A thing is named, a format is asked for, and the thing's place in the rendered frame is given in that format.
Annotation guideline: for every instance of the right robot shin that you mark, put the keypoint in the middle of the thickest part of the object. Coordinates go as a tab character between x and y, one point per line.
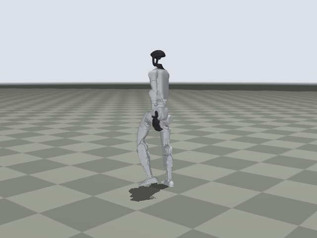
167	162

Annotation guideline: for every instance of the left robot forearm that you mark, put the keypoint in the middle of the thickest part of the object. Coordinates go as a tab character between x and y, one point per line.
154	102

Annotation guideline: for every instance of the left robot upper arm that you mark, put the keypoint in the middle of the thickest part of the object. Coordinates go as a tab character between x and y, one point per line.
153	80

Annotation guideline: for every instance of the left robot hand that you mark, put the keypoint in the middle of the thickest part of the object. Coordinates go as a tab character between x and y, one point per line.
156	122

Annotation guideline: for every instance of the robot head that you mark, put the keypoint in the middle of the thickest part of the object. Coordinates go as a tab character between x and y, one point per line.
158	54

